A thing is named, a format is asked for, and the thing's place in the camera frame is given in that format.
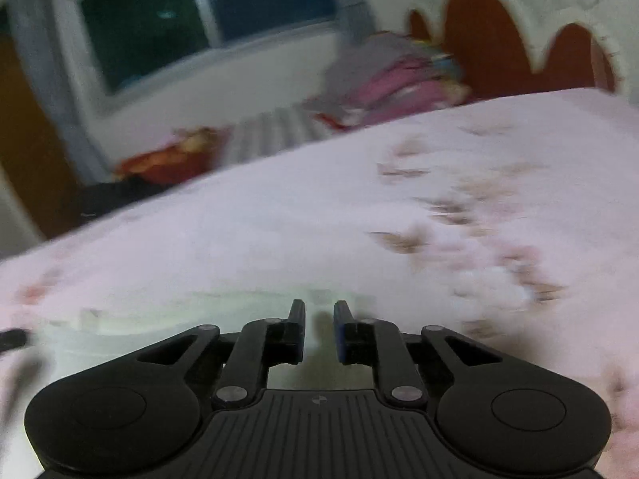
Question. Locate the brown wooden door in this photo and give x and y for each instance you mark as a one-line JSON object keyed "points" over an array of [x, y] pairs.
{"points": [[20, 149]]}

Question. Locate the pile of folded clothes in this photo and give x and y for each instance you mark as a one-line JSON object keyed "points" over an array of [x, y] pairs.
{"points": [[379, 60]]}

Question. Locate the grey striped pillow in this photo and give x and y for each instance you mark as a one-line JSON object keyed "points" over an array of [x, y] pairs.
{"points": [[279, 129]]}

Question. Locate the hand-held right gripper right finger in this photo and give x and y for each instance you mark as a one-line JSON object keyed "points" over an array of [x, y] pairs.
{"points": [[340, 334]]}

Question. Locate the red and white headboard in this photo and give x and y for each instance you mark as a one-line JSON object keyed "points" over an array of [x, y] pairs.
{"points": [[474, 40]]}

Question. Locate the red orange floral cloth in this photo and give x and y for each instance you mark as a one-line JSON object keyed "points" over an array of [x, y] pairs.
{"points": [[174, 157]]}

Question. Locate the white framed window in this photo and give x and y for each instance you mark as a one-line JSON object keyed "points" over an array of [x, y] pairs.
{"points": [[150, 25]]}

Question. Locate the pink floral bed sheet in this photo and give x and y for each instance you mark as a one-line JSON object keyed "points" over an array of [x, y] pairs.
{"points": [[299, 219]]}

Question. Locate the dark cloth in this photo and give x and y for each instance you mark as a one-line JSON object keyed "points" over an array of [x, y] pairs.
{"points": [[115, 199]]}

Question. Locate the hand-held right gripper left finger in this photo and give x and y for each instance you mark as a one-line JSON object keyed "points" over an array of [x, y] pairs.
{"points": [[298, 332]]}

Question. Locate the grey-blue window curtain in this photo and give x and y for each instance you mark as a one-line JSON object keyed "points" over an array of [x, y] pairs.
{"points": [[50, 85], [357, 17]]}

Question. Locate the white knitted sweater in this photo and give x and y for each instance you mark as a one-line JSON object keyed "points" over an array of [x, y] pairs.
{"points": [[150, 319]]}

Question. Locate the colourful patterned cloth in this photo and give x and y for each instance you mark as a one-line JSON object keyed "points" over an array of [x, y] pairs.
{"points": [[452, 77]]}

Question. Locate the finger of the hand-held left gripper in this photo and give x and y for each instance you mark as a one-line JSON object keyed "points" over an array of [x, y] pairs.
{"points": [[11, 340]]}

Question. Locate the pink folded cloth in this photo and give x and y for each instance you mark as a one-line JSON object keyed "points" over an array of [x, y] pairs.
{"points": [[399, 92]]}

